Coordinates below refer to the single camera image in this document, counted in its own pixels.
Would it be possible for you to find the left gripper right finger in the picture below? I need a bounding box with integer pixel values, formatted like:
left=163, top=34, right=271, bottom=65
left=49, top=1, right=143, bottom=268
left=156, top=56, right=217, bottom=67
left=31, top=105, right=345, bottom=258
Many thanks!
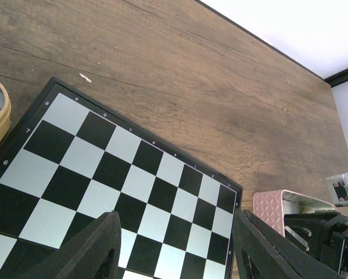
left=232, top=209, right=341, bottom=279

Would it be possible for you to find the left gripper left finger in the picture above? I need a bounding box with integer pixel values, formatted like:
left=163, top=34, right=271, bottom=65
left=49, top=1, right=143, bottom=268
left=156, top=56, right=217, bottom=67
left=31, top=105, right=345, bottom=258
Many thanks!
left=17, top=211, right=121, bottom=278

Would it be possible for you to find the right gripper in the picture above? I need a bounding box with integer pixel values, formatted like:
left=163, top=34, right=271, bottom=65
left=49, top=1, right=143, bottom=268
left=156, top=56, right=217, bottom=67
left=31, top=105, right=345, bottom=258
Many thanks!
left=284, top=211, right=348, bottom=275

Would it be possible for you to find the pink tin tray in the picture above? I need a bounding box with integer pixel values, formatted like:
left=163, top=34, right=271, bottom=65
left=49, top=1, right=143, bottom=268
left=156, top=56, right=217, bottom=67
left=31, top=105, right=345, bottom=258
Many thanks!
left=253, top=189, right=337, bottom=252

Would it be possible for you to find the black and silver chessboard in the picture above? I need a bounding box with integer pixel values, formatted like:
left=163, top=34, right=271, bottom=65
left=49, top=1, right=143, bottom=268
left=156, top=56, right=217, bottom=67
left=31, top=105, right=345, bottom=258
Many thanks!
left=0, top=78, right=242, bottom=278

